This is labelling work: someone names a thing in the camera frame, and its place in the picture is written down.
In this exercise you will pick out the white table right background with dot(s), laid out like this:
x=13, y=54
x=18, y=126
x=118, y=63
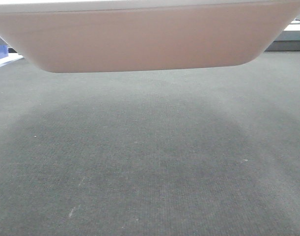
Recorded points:
x=288, y=40

